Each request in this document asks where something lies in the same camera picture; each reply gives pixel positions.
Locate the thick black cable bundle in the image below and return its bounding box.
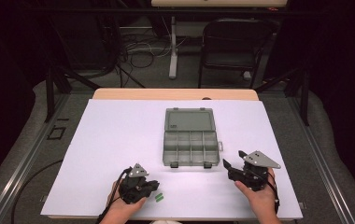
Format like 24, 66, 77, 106
95, 13, 122, 78

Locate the person's left hand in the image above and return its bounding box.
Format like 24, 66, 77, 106
106, 179, 148, 218

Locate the hand-held gripper black cable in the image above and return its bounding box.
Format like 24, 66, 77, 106
95, 167, 133, 224
265, 172, 281, 215

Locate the white desk crossbar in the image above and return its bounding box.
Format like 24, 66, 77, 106
119, 25, 153, 30

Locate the aluminium floor rail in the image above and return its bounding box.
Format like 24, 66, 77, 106
286, 96, 355, 224
0, 92, 71, 224

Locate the black floor cable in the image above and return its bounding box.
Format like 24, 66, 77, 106
10, 159, 64, 224

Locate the black frame strut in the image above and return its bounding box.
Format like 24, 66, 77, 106
44, 65, 102, 124
254, 66, 310, 127

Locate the right hand-held gripper black cable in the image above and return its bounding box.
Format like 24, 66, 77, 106
265, 172, 281, 215

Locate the black folding chair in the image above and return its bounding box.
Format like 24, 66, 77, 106
198, 18, 273, 90

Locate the left hand-held gripper black cable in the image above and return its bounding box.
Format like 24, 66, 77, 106
95, 167, 133, 224

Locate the white desk leg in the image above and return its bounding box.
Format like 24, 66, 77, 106
168, 16, 179, 80

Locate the person's right hand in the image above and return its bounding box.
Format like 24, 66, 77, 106
234, 167, 279, 218

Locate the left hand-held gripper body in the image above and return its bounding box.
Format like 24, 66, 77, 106
119, 162, 150, 204

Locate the black horizontal frame bar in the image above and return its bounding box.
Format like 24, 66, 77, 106
25, 7, 323, 15

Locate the transparent grey compartment box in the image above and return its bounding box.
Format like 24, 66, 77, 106
162, 106, 224, 170

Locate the tangle of floor cables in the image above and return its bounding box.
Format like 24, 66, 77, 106
118, 31, 174, 70

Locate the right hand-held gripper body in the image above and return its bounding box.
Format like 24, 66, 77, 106
227, 150, 282, 191

